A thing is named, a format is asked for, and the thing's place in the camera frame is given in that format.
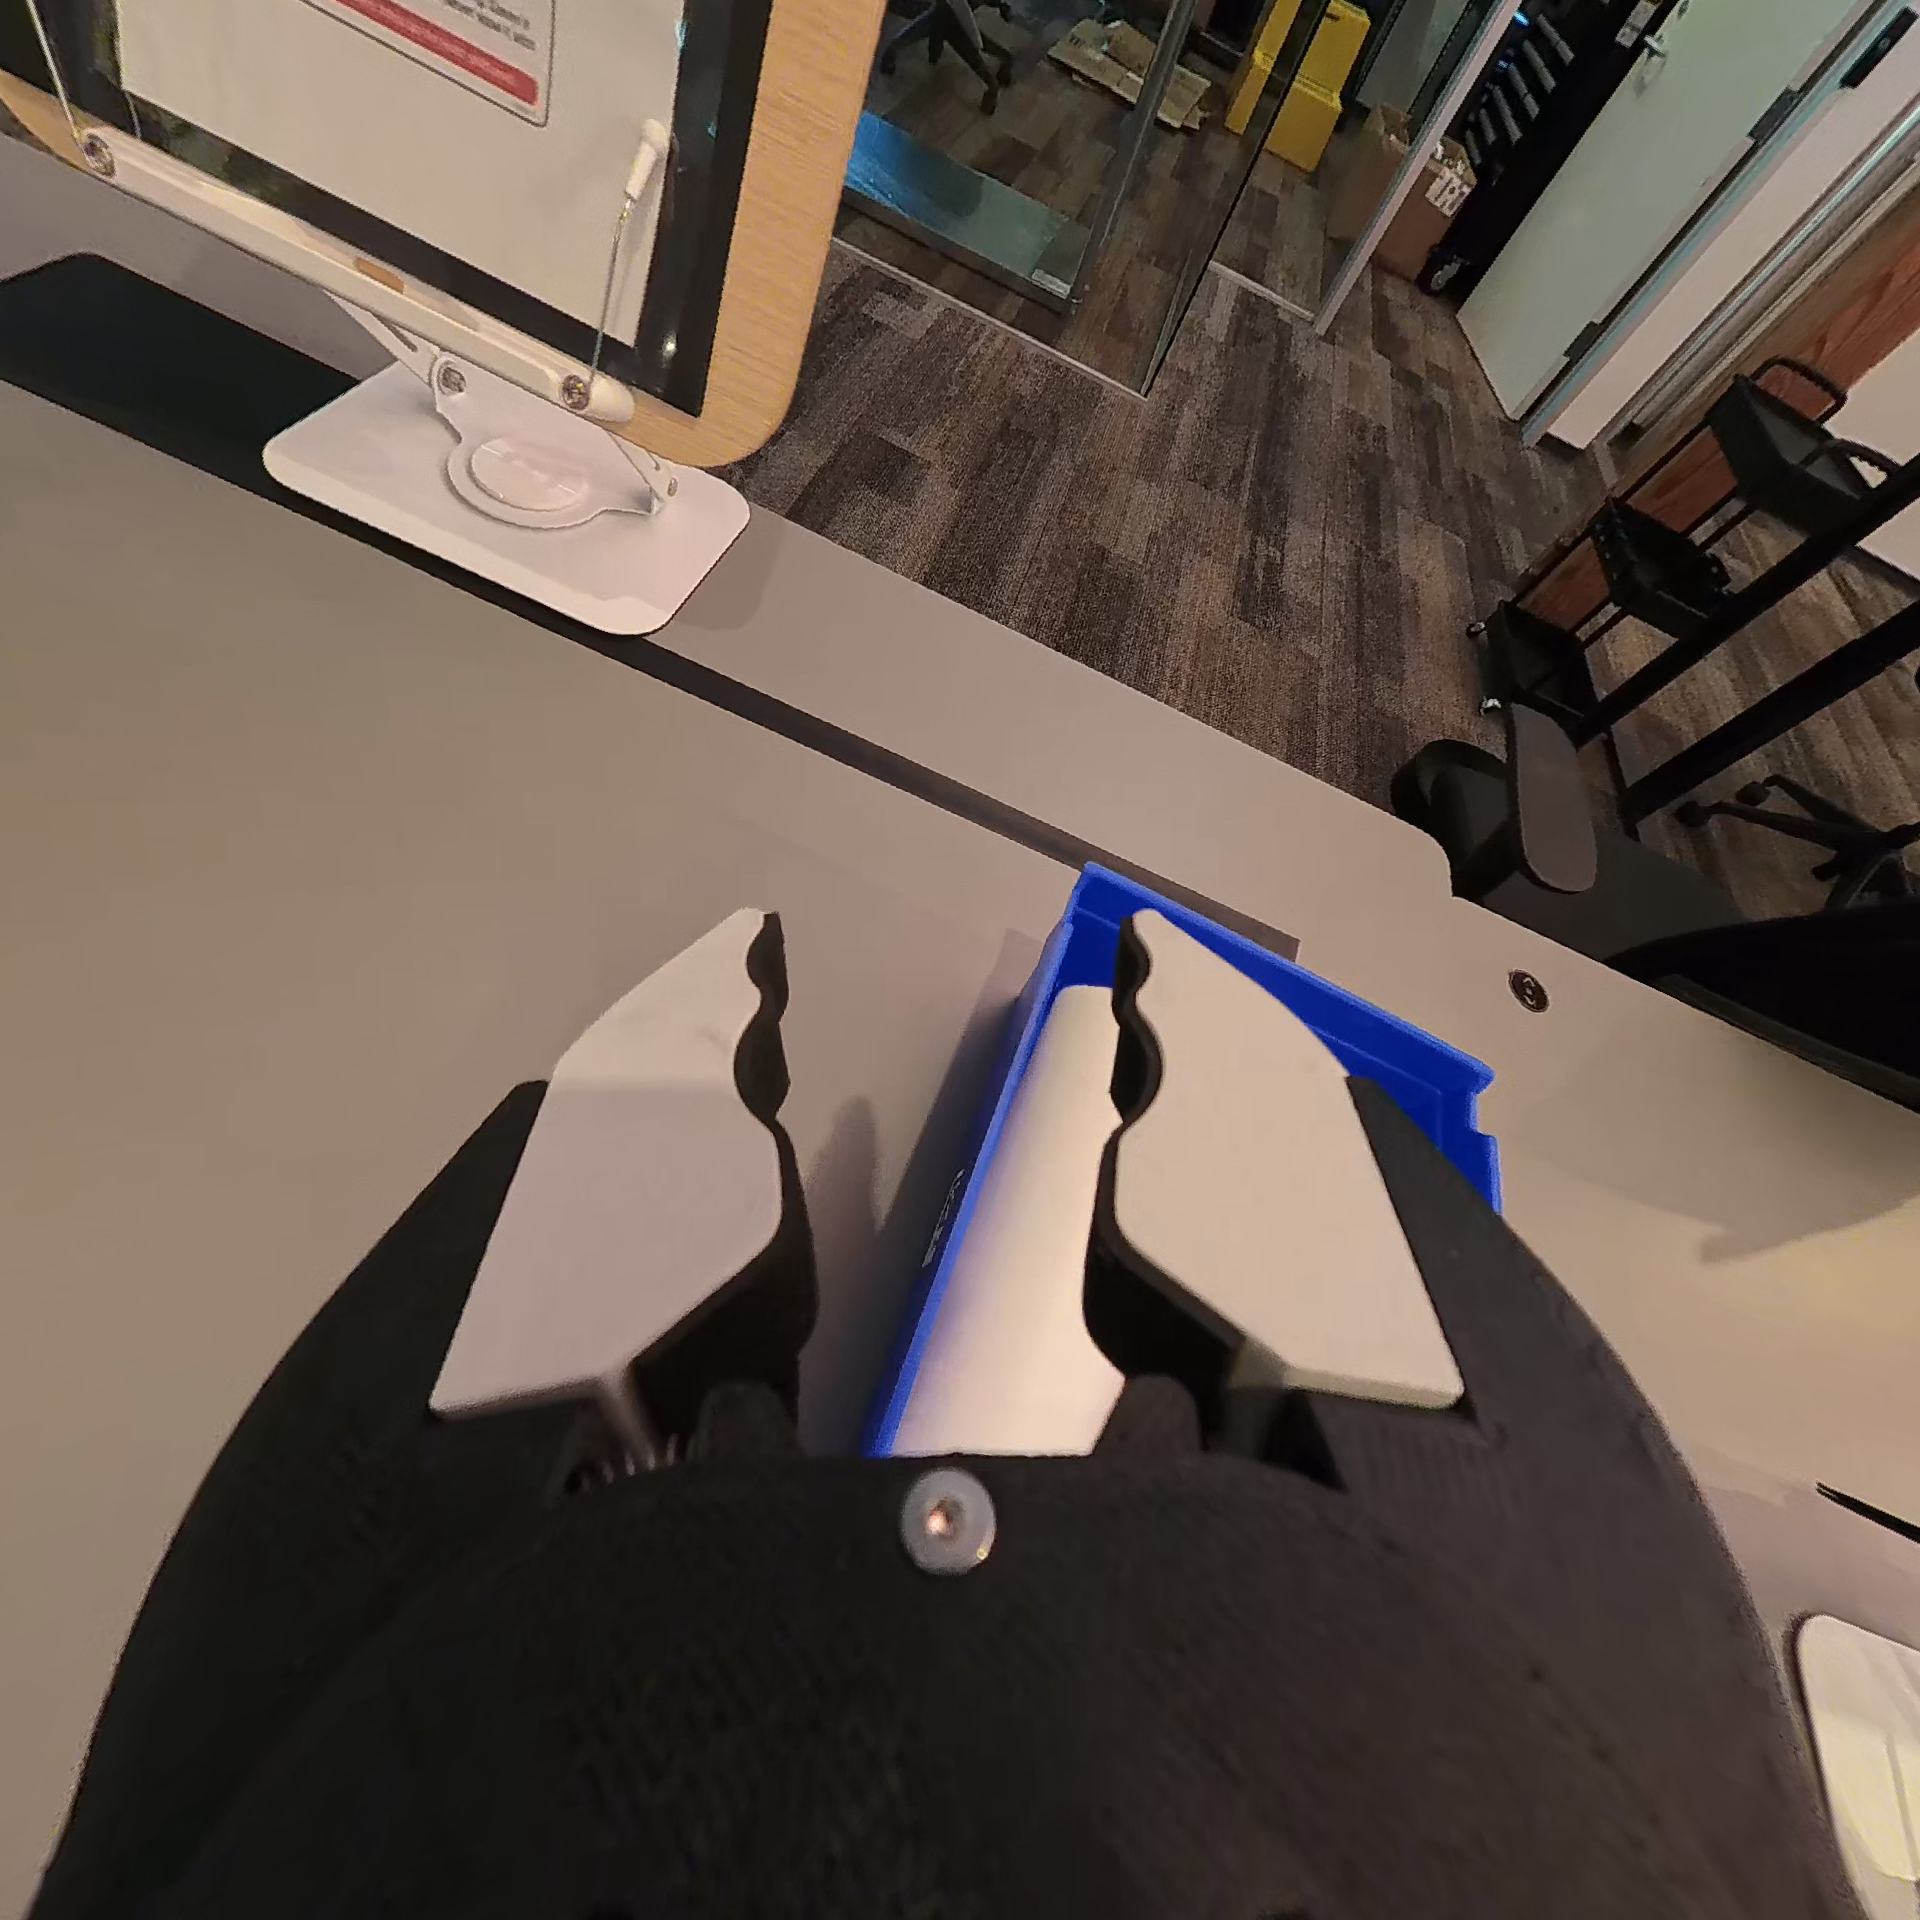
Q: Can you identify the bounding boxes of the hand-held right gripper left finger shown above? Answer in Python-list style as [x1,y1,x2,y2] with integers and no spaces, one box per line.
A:
[428,907,818,1480]

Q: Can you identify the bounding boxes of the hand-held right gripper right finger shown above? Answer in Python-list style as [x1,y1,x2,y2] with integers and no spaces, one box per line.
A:
[1080,904,1468,1466]

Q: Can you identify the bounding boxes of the white cylindrical roll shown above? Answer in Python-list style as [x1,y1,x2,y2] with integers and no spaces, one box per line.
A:
[897,984,1144,1460]

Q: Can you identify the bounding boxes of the blue plastic bin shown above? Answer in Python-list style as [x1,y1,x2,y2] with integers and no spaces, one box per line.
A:
[857,861,1504,1460]

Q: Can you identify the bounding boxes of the grey desk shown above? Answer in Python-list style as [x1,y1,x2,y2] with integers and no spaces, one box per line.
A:
[0,136,1920,1920]

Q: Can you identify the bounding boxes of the black office chair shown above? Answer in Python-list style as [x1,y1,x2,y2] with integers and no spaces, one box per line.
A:
[1393,701,1920,1114]

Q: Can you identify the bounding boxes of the white document stand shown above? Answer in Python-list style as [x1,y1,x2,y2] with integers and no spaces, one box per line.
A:
[60,117,753,641]

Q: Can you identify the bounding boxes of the white rounded device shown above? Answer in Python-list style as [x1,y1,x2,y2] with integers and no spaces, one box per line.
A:
[1793,1611,1920,1920]

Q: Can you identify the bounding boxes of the light wood panel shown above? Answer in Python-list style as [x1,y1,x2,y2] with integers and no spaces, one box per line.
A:
[600,0,888,472]

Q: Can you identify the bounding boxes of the black utility cart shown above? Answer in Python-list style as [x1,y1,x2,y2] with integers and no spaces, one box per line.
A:
[1478,357,1900,753]

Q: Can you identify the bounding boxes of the cardboard box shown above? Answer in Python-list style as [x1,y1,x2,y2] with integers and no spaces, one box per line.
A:
[1329,105,1480,284]

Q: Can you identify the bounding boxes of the white door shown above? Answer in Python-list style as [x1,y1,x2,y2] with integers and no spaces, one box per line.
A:
[1456,0,1920,452]

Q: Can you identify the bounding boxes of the white instruction sheet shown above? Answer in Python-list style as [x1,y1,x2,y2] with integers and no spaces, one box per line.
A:
[113,0,684,355]

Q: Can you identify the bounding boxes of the black storage rack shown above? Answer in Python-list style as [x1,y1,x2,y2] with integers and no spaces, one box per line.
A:
[1424,0,1652,289]

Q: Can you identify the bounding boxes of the yellow box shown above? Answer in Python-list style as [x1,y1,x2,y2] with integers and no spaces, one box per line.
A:
[1227,0,1369,170]

